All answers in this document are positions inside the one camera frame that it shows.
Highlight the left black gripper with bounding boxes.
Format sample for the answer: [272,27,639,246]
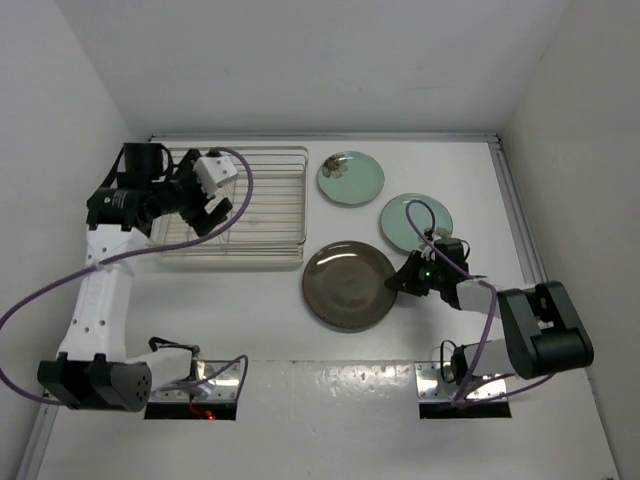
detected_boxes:
[150,150,231,236]

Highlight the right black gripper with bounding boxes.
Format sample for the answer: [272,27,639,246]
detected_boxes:
[386,252,444,298]

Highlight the green flower plate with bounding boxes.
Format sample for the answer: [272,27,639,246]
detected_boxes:
[380,193,453,253]
[317,151,385,206]

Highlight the brown ceramic plate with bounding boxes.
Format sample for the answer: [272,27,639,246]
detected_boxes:
[301,241,397,333]

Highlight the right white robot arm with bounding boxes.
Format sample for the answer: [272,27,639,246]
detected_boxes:
[385,238,594,387]

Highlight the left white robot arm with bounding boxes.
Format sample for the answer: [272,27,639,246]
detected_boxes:
[37,143,238,412]

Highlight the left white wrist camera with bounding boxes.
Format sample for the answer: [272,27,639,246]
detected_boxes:
[193,154,238,199]

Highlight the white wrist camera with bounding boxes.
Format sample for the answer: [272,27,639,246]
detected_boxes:
[193,154,238,199]
[423,226,452,241]

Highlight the wire dish rack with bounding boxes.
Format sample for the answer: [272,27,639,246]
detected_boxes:
[157,144,308,270]

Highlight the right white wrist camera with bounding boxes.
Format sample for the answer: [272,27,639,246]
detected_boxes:
[423,226,452,241]

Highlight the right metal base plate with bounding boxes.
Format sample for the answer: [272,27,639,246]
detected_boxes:
[414,361,507,404]

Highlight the metal base plate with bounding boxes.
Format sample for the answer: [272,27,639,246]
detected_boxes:
[150,359,245,404]
[414,361,507,404]

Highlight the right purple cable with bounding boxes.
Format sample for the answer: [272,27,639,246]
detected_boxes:
[405,199,556,407]

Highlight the aluminium frame rail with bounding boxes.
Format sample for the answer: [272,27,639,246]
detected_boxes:
[489,133,571,359]

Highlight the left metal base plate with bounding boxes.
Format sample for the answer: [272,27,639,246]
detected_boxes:
[150,359,245,404]

